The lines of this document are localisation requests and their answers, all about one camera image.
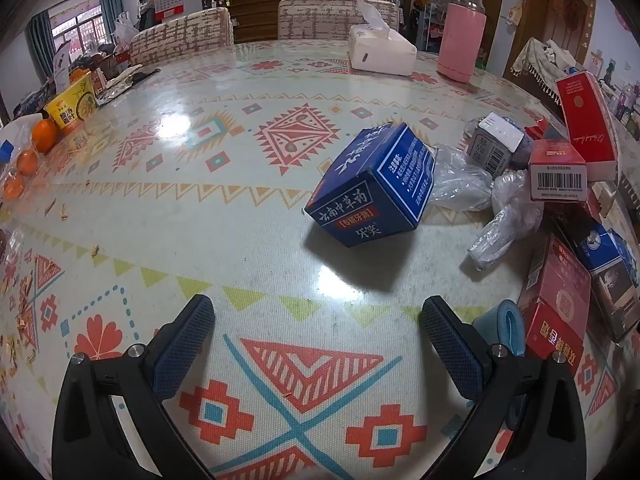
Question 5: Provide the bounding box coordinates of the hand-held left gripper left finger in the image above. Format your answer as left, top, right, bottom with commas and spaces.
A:
52, 294, 216, 480

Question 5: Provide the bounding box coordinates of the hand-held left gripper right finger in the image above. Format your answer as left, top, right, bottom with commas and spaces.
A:
420, 296, 587, 480

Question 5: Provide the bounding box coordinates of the red printed box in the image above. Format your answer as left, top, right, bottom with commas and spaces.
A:
516, 232, 593, 377

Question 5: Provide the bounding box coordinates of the clear plastic bag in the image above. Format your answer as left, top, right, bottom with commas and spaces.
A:
429, 144, 494, 212
467, 170, 545, 272

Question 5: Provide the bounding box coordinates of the blue cardboard box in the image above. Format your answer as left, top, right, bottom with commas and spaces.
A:
304, 122, 437, 248

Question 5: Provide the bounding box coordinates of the small grey carton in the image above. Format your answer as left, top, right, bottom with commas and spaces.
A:
467, 112, 526, 177

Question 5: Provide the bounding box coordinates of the blue tape roll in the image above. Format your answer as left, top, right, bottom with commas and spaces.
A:
472, 299, 528, 431

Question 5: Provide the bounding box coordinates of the patterned tablecloth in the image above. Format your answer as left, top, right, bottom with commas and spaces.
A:
0, 40, 640, 480

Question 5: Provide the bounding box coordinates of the dark printed box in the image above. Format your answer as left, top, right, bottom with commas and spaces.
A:
587, 260, 640, 343

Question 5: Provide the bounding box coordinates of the blue printed box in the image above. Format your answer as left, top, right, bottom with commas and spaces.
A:
555, 215, 638, 276

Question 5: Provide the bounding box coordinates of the small red barcode box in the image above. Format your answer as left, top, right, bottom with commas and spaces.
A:
528, 139, 589, 202

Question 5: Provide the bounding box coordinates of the red crumpled wrapper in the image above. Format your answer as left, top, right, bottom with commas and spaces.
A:
524, 118, 551, 142

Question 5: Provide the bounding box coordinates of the yellow instant noodle cup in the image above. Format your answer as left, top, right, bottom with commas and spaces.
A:
45, 71, 98, 136

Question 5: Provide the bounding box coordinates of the tall red carton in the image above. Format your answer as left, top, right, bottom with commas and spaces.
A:
554, 71, 621, 182

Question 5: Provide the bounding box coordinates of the silver foil wrapper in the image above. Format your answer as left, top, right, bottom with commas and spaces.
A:
97, 64, 161, 106

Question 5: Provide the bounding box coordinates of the white tissue box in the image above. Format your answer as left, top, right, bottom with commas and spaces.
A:
348, 0, 418, 77

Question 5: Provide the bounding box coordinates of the cloth covered wooden sideboard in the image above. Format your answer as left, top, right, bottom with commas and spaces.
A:
505, 37, 640, 141

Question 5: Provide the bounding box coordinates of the beige patterned chair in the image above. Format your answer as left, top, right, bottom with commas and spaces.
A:
129, 7, 236, 67
277, 0, 401, 41

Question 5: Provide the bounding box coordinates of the pink upright box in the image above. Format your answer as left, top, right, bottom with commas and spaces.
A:
436, 0, 488, 83

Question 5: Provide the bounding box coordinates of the white metal rack cart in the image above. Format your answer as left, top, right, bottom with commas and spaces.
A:
412, 0, 443, 53

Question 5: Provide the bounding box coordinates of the teal curtain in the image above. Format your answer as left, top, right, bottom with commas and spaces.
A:
26, 10, 56, 68
97, 0, 125, 43

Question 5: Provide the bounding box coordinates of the window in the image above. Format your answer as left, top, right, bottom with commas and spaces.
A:
47, 0, 108, 58

